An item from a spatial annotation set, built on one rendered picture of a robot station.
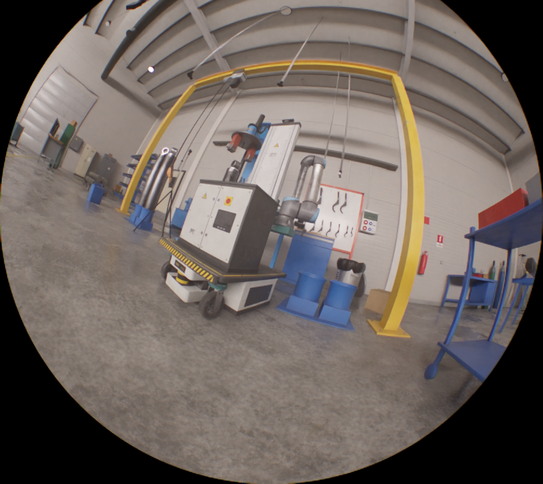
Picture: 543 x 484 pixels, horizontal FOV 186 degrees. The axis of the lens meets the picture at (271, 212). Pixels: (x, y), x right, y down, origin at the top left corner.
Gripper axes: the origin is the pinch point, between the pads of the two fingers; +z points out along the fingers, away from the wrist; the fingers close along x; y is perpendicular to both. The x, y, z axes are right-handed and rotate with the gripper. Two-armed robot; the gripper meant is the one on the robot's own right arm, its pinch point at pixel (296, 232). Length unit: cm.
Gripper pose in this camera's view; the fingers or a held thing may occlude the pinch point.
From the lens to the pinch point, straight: 201.5
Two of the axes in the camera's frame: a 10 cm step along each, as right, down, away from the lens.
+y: -4.2, 1.2, -9.0
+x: 8.7, 3.4, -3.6
